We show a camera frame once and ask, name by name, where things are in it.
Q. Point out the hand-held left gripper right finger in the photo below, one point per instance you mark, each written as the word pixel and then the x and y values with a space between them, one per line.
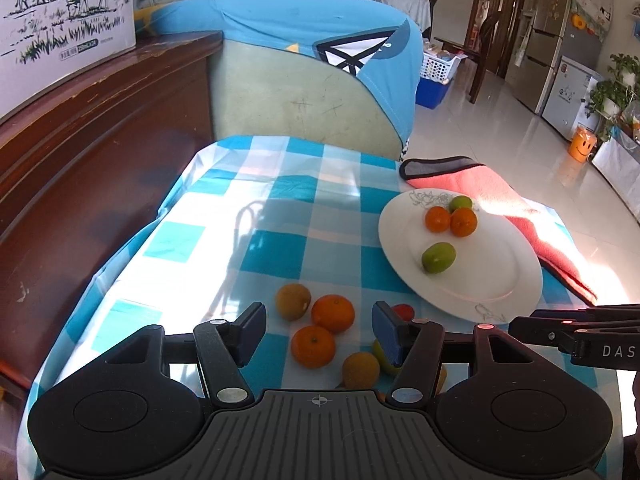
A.
pixel 387 332

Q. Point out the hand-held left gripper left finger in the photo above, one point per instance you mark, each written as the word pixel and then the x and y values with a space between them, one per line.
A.
pixel 252 330

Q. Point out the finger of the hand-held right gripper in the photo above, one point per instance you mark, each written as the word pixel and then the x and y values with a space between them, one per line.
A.
pixel 540 331
pixel 580 312

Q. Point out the small red tomato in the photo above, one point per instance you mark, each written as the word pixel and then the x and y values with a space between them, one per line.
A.
pixel 404 311

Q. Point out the green jujube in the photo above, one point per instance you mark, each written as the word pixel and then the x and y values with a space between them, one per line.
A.
pixel 460 202
pixel 384 362
pixel 438 257

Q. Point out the brown round fruit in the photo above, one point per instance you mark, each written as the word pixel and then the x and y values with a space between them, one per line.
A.
pixel 361 370
pixel 293 301

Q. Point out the orange mandarin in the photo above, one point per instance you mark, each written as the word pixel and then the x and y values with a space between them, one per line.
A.
pixel 333 314
pixel 313 345
pixel 463 221
pixel 438 219

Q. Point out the white plate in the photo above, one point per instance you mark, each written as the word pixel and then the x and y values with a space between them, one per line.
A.
pixel 475 270

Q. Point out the blue checked tablecloth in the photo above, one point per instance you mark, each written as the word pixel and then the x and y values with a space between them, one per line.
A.
pixel 280 255

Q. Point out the pink towel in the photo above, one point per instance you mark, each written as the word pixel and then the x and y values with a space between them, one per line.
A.
pixel 500 195

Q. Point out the orange smiley bucket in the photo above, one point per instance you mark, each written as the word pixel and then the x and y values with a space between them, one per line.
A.
pixel 582 145

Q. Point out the white chest freezer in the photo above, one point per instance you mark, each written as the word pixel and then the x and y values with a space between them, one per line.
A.
pixel 570 97

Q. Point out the green potted plant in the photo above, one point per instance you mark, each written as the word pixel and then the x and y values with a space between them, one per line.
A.
pixel 612 90

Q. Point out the dark wooden cabinet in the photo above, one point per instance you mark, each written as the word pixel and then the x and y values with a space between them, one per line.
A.
pixel 100 160

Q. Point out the blue plastic bin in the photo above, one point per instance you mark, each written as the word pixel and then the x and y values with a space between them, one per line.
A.
pixel 432 92

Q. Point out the dark wooden chair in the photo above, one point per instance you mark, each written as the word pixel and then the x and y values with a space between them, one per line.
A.
pixel 482 60

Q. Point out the silver refrigerator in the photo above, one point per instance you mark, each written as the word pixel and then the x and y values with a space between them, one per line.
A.
pixel 537 45

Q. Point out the white plastic basket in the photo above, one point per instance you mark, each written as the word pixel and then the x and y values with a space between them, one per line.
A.
pixel 440 66

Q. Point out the brown wooden door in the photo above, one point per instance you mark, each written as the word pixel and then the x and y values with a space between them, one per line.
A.
pixel 500 20

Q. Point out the printed refrigerator cover cloth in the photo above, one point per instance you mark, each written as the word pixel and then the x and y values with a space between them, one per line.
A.
pixel 595 5

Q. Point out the blue printed cloth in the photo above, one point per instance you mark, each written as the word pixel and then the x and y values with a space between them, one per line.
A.
pixel 300 15

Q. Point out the table with white cloth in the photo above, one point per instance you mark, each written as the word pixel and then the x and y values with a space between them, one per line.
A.
pixel 395 2

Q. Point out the cow print cardboard box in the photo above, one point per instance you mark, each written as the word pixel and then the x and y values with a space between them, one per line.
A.
pixel 55 25

